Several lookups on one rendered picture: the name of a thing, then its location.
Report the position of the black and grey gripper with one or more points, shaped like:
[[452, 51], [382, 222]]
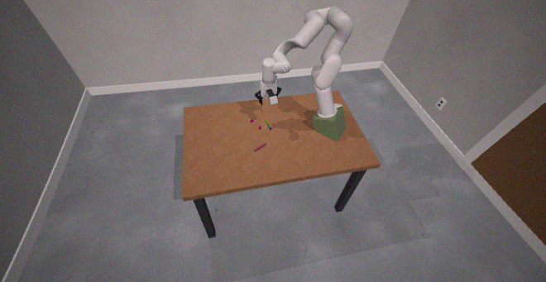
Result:
[[263, 93]]

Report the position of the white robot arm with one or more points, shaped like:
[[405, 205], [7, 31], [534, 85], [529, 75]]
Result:
[[323, 75]]

